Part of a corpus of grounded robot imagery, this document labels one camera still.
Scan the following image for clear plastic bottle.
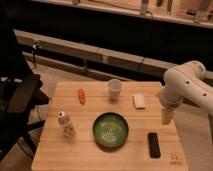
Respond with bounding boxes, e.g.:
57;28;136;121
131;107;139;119
58;111;75;137

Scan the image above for green bowl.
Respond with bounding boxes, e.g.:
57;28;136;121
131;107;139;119
93;112;129;148

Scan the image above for white paper cup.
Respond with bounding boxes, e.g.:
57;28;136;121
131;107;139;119
108;79;122;101

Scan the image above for wooden table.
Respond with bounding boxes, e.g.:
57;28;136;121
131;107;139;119
32;81;188;171

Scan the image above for orange carrot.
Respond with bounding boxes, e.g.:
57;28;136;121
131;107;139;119
78;89;86;105

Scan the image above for white sponge block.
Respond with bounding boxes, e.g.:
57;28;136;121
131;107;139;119
133;93;146;109

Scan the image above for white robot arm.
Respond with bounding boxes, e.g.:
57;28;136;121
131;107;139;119
159;61;213;125

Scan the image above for black chair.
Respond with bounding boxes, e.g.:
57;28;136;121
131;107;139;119
0;5;49;162

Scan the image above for black remote control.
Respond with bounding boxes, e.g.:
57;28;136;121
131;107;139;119
148;133;161;158

